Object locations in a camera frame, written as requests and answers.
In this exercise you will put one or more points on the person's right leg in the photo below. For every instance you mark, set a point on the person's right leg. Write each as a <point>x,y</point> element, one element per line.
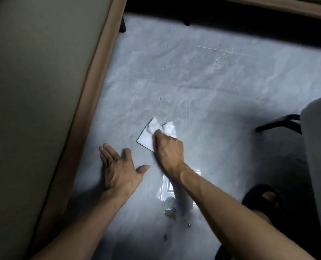
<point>270,196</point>

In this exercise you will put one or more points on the black metal table leg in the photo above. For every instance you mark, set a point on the black metal table leg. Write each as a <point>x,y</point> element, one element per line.
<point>279,122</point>

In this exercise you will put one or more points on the person's right forearm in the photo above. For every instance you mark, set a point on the person's right forearm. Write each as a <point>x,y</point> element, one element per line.
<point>230,219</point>

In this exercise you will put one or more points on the person's left forearm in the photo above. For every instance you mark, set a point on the person's left forearm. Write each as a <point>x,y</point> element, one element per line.
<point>82,232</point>

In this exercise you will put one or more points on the person's left hand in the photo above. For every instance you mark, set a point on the person's left hand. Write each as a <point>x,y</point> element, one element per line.
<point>120,176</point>

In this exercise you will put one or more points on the white tissue sheet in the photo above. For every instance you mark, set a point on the white tissue sheet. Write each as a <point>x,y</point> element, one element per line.
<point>147,139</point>

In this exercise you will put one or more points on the brown right sandal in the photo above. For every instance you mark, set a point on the brown right sandal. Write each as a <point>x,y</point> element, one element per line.
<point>252,197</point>

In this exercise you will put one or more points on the person's right hand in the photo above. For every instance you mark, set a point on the person's right hand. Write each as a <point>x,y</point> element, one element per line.
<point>170,151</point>

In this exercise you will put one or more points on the grey marble floor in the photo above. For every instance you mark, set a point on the grey marble floor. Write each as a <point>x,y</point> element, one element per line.
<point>217,86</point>

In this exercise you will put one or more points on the beige leather sofa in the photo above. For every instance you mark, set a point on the beige leather sofa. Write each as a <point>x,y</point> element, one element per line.
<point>28,105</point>

